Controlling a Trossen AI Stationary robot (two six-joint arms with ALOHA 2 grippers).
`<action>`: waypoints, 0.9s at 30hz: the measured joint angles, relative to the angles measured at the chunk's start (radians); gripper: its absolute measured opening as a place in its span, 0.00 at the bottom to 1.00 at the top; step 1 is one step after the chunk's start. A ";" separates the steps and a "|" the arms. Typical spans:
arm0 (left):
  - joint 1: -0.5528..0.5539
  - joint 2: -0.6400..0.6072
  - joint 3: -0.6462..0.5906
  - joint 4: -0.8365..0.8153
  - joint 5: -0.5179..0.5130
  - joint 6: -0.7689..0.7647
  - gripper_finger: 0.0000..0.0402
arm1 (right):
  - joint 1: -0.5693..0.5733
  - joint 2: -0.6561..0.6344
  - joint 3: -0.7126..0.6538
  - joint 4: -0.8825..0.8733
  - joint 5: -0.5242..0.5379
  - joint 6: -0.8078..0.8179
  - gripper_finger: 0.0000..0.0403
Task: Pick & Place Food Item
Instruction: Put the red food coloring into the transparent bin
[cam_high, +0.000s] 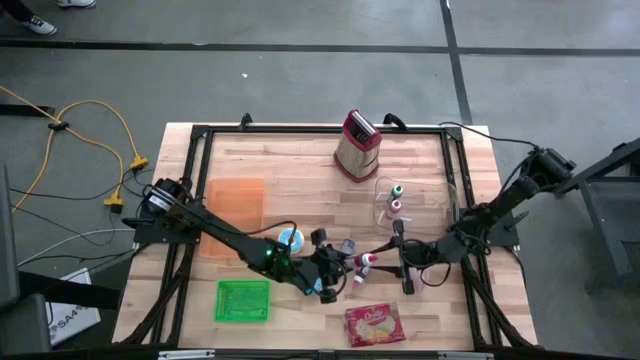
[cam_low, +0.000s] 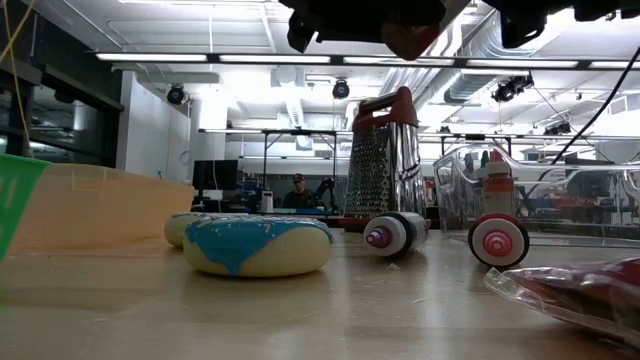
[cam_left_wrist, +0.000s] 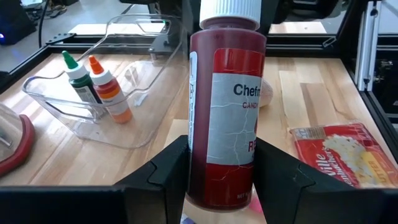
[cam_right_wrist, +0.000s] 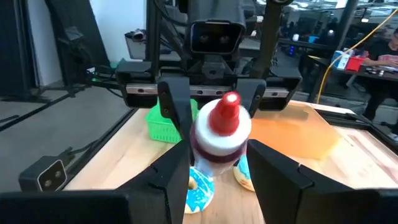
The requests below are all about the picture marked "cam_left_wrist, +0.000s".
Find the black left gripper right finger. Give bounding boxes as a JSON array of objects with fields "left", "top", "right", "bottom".
[{"left": 252, "top": 137, "right": 358, "bottom": 224}]

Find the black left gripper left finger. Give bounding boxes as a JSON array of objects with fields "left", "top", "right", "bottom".
[{"left": 114, "top": 135, "right": 190, "bottom": 224}]

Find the red candy colour bottle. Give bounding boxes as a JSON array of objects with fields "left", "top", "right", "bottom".
[{"left": 185, "top": 0, "right": 267, "bottom": 213}]

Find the small orange colouring bottle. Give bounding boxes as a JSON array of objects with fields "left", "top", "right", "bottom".
[{"left": 88, "top": 55, "right": 134, "bottom": 124}]

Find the small green colouring bottle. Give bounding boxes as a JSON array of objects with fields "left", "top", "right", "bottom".
[{"left": 61, "top": 50, "right": 105, "bottom": 118}]

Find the red popcorn packet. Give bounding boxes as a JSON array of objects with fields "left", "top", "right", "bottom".
[{"left": 289, "top": 122, "right": 398, "bottom": 190}]

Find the clear plastic bin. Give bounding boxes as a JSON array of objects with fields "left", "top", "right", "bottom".
[{"left": 21, "top": 14, "right": 189, "bottom": 149}]

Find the metal box grater red trim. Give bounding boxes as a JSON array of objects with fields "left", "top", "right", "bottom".
[{"left": 0, "top": 102, "right": 36, "bottom": 178}]

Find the silver aluminium extrusion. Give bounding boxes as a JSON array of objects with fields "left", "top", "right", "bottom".
[{"left": 355, "top": 0, "right": 382, "bottom": 92}]

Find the black box blue light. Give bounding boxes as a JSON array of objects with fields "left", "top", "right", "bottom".
[{"left": 0, "top": 6, "right": 37, "bottom": 47}]

